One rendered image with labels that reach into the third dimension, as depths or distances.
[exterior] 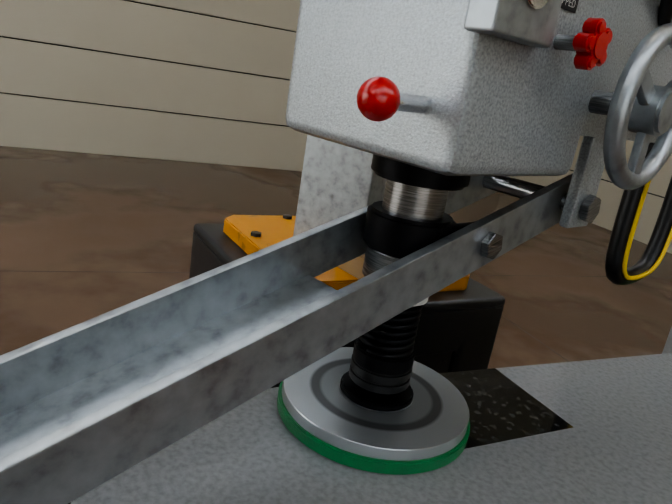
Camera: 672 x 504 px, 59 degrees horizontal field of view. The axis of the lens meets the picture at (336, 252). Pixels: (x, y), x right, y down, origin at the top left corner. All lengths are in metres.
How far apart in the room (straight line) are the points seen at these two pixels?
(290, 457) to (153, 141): 6.00
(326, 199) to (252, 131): 5.31
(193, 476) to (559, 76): 0.48
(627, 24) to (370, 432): 0.47
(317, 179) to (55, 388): 0.98
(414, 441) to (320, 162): 0.89
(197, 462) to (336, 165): 0.91
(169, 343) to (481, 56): 0.35
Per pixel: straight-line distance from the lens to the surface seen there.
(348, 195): 1.36
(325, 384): 0.68
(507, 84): 0.49
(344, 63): 0.55
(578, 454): 0.75
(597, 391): 0.91
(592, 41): 0.51
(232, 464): 0.60
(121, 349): 0.53
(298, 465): 0.60
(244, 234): 1.45
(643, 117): 0.61
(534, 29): 0.48
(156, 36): 6.43
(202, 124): 6.55
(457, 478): 0.64
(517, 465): 0.69
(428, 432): 0.64
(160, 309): 0.53
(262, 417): 0.66
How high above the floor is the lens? 1.19
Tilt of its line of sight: 17 degrees down
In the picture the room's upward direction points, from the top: 9 degrees clockwise
